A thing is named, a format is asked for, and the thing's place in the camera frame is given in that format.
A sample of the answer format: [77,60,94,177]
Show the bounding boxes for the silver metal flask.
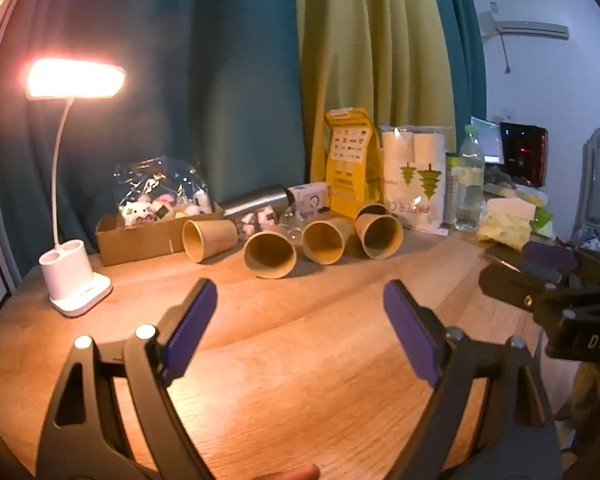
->
[221,184,294,219]

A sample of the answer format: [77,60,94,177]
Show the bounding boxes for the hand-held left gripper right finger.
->
[382,280,564,480]

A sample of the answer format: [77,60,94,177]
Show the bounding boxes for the teal curtain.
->
[424,0,489,161]
[0,0,302,288]

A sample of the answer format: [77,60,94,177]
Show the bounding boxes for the clear plastic water bottle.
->
[454,125,486,233]

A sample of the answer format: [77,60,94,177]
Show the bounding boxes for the green-labelled container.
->
[444,152,464,224]

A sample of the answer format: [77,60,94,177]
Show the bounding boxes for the computer monitor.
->
[469,116,505,165]

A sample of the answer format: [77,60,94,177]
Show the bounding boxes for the grey chair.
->
[572,120,600,242]

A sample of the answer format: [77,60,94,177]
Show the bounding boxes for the yellow curtain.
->
[293,0,457,187]

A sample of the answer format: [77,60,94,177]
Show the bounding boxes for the clear plastic wrapper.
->
[278,204,327,242]

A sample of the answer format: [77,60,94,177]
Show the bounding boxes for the yellow stand-up pouch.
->
[323,107,384,219]

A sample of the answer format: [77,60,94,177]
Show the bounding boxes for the small white box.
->
[287,181,331,214]

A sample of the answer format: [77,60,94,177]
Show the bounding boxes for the black device with red light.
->
[498,122,550,186]

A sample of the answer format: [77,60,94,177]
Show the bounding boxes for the white desk lamp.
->
[25,57,128,319]

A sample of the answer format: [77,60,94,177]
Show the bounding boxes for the brown paper cup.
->
[354,213,405,261]
[243,225,298,280]
[181,217,239,264]
[302,214,354,266]
[355,203,391,221]

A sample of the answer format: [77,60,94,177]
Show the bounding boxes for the white air conditioner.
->
[477,9,570,41]

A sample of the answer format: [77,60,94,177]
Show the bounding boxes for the white paper cup package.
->
[379,124,456,234]

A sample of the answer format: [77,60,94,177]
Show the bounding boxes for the person's left hand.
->
[257,463,322,480]

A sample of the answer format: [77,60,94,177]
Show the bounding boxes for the clear bag of toys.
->
[112,155,216,229]

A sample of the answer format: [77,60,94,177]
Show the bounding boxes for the yellow green sponges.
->
[476,194,554,252]

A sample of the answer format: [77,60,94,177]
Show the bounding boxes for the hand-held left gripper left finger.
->
[35,278,218,480]

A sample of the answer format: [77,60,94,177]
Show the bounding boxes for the brown cardboard box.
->
[95,211,226,267]

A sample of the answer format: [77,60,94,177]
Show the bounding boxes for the black and white packet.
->
[234,207,279,236]

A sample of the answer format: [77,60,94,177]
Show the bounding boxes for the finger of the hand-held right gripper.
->
[478,262,563,312]
[521,240,582,275]

